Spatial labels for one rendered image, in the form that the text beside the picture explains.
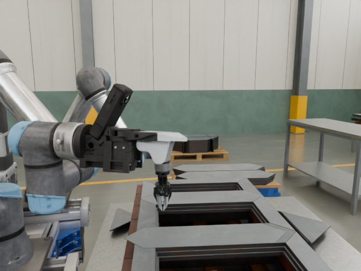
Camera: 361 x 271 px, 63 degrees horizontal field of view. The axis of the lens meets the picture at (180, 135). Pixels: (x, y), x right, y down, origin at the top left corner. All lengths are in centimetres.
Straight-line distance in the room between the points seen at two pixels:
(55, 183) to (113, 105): 21
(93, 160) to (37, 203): 16
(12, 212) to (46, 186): 31
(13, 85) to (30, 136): 23
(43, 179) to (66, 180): 6
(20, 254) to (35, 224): 47
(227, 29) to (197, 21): 88
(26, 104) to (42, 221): 77
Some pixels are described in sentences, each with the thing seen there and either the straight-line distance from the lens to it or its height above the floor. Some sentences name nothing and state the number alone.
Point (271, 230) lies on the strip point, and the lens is 152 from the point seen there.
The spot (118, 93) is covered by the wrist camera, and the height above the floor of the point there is 153.
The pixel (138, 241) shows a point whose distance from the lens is 139.
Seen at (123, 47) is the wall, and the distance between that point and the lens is 824.
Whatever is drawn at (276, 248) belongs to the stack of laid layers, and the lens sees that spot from 143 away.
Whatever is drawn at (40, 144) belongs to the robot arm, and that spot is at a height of 143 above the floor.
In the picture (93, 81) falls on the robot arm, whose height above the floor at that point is 155.
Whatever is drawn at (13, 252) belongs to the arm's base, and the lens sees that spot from 101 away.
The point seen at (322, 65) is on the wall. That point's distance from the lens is 1034.
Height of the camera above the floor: 156
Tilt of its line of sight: 10 degrees down
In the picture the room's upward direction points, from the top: straight up
